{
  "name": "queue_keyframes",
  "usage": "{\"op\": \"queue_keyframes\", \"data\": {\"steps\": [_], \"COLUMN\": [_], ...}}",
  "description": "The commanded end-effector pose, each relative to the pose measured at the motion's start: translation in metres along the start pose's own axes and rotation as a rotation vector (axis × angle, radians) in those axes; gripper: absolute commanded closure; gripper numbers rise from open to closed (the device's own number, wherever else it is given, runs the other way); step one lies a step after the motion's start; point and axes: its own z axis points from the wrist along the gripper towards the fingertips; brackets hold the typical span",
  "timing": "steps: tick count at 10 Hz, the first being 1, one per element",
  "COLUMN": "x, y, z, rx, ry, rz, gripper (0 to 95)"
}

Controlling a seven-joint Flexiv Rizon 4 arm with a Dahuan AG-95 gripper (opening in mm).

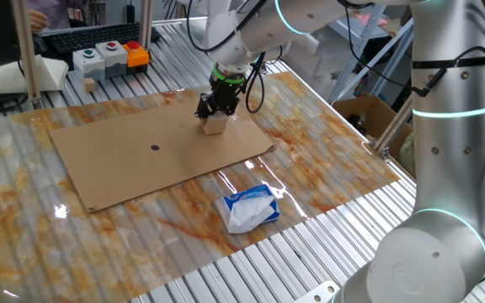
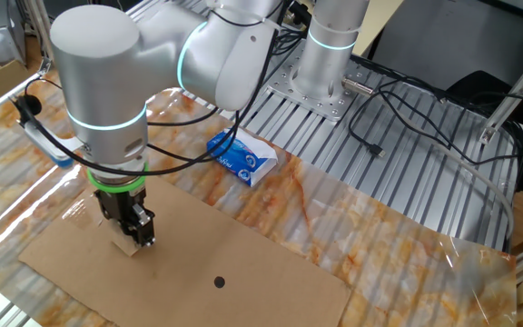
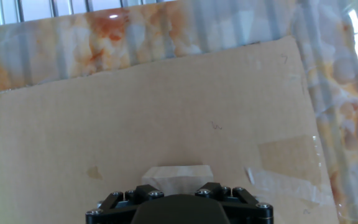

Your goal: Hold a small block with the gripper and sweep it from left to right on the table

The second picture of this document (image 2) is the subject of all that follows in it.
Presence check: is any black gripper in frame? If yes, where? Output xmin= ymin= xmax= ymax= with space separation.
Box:
xmin=93 ymin=186 xmax=157 ymax=249

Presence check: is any pale wooden cube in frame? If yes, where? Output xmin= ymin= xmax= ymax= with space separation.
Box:
xmin=110 ymin=224 xmax=143 ymax=258

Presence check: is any clear tape patch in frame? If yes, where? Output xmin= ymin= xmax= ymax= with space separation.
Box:
xmin=61 ymin=193 xmax=106 ymax=231

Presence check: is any brown cardboard sheet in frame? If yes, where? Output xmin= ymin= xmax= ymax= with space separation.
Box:
xmin=17 ymin=174 xmax=352 ymax=327

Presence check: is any blue white tissue pack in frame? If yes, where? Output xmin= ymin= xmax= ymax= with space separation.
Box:
xmin=205 ymin=126 xmax=280 ymax=188

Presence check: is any marble pattern plastic sheet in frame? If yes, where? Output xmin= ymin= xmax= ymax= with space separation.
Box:
xmin=0 ymin=67 xmax=519 ymax=327

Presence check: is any tan board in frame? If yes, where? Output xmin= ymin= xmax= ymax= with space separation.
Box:
xmin=350 ymin=0 xmax=406 ymax=58

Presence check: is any black chair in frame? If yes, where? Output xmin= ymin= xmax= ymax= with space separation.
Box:
xmin=442 ymin=67 xmax=523 ymax=197

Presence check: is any green wrist adapter ring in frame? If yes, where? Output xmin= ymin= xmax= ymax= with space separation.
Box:
xmin=86 ymin=163 xmax=150 ymax=195

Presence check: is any black camera cable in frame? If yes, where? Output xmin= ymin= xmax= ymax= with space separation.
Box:
xmin=14 ymin=0 xmax=290 ymax=178

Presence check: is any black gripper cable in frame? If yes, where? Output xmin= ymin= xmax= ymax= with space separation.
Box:
xmin=145 ymin=0 xmax=290 ymax=164

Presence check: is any aluminium frame post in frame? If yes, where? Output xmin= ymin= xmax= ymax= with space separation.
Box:
xmin=24 ymin=0 xmax=54 ymax=76
xmin=479 ymin=38 xmax=523 ymax=145

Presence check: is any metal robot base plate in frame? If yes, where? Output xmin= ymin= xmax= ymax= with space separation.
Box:
xmin=265 ymin=40 xmax=359 ymax=123

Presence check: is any black usb cable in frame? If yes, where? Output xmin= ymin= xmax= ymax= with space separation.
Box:
xmin=347 ymin=85 xmax=449 ymax=160

